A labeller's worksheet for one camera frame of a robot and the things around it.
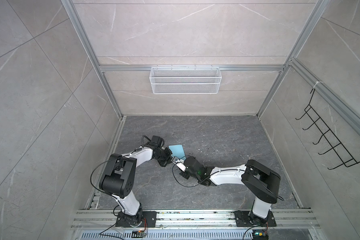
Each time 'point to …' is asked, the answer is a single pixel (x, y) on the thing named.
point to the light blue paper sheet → (177, 151)
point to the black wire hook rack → (348, 159)
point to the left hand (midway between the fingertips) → (176, 155)
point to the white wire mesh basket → (185, 80)
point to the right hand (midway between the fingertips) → (179, 162)
